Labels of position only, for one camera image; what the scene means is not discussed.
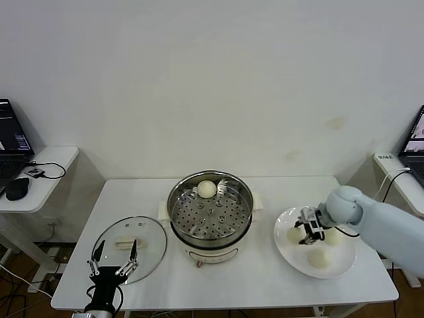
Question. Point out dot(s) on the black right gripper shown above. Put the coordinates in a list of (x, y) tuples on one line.
[(317, 227)]

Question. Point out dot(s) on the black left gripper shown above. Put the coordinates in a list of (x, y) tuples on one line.
[(106, 285)]

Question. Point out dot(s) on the white steamed baozi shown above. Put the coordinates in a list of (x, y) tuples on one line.
[(293, 236), (318, 257), (334, 238), (207, 189)]

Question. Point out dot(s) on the round glass pot lid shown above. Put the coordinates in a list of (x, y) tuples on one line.
[(149, 238)]

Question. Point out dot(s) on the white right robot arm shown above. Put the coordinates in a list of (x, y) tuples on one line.
[(381, 225)]

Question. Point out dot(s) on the stainless steel steamer basket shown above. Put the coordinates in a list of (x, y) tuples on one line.
[(185, 205)]

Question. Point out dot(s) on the white round plate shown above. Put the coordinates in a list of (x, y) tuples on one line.
[(338, 261)]

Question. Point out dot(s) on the white side desk with mouse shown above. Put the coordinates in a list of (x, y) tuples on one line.
[(53, 189)]

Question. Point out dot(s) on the cream electric cooker pot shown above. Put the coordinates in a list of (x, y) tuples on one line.
[(212, 255)]

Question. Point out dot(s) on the white printed label sticker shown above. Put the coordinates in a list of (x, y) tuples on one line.
[(385, 157)]

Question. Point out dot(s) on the white side desk with label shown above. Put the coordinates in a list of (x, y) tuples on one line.
[(407, 195)]

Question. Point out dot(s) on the small black usb hub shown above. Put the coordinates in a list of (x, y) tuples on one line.
[(35, 172)]

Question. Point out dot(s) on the black computer mouse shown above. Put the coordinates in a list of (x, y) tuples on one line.
[(18, 189)]

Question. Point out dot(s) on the black laptop with picture screen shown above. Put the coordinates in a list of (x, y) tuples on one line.
[(414, 149)]

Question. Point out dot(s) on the black laptop with code screen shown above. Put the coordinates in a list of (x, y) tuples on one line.
[(10, 132)]

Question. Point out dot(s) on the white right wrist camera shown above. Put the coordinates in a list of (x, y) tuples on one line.
[(308, 213)]

